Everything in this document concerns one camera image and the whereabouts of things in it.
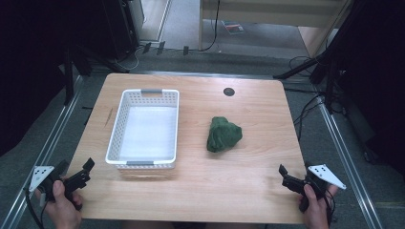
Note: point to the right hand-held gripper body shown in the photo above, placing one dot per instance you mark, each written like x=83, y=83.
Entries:
x=321, y=175

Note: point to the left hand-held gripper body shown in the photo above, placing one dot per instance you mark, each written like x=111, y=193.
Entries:
x=43, y=176

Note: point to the person's left hand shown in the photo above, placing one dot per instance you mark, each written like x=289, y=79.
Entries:
x=62, y=208

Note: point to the person's right hand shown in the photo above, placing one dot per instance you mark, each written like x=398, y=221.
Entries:
x=315, y=210

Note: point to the white perforated plastic basket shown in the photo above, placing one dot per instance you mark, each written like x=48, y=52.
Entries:
x=144, y=133

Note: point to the dark green crumpled cloth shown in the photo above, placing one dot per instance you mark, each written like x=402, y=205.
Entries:
x=223, y=135

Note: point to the black round table grommet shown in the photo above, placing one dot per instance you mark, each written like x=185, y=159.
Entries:
x=229, y=92

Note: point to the black metal stand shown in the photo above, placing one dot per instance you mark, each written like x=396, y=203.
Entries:
x=76, y=63

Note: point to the black tripod stand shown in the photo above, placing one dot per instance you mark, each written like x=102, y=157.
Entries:
x=313, y=66

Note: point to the black curtain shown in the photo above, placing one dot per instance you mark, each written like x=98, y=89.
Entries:
x=31, y=63
x=375, y=79

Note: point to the red and grey booklet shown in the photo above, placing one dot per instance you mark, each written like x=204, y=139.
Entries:
x=233, y=27

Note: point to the silver metal floor rail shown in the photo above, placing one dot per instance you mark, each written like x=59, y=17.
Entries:
x=44, y=152
x=347, y=159

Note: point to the light wooden furniture frame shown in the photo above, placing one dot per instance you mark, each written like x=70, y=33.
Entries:
x=270, y=11

